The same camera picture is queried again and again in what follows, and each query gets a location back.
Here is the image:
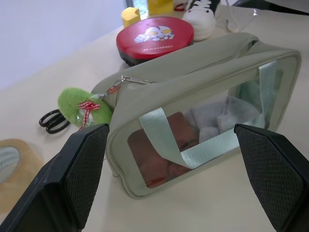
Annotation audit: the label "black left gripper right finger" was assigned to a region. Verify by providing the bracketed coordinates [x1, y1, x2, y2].
[234, 123, 309, 232]

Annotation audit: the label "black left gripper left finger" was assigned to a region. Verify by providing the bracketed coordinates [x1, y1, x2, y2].
[0, 123, 110, 232]

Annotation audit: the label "pale green zip pouch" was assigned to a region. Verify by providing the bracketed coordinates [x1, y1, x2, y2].
[91, 31, 302, 200]

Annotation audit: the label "roll of brown tape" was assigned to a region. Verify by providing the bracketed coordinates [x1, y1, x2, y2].
[0, 138, 45, 215]

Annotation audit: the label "white black sneaker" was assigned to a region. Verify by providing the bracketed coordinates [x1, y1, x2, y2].
[181, 0, 220, 42]

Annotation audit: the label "yellow foam block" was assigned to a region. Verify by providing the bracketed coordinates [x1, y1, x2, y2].
[121, 7, 141, 29]
[147, 0, 174, 15]

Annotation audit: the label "black handled scissors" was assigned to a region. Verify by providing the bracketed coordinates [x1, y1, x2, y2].
[39, 109, 70, 134]

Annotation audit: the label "green plush keychain charm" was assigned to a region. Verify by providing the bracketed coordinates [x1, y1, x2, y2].
[57, 87, 113, 128]

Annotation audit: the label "white cable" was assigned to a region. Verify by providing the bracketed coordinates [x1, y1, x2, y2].
[225, 0, 260, 33]

